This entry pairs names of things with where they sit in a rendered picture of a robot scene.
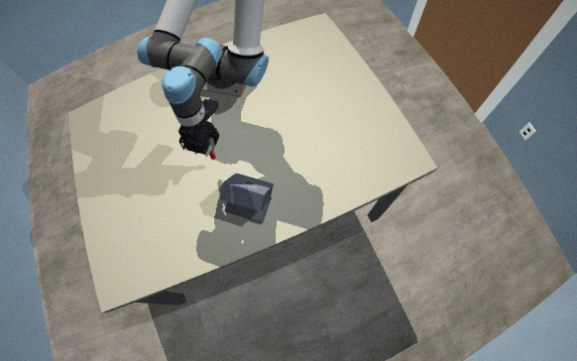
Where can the dark grey sloped panel with square hole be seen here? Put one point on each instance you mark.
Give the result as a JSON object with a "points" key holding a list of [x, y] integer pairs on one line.
{"points": [[248, 192]]}

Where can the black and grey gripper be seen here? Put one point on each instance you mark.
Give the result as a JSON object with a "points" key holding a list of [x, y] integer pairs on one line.
{"points": [[199, 136]]}

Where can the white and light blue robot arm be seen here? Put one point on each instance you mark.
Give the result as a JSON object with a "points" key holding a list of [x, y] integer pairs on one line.
{"points": [[242, 61]]}

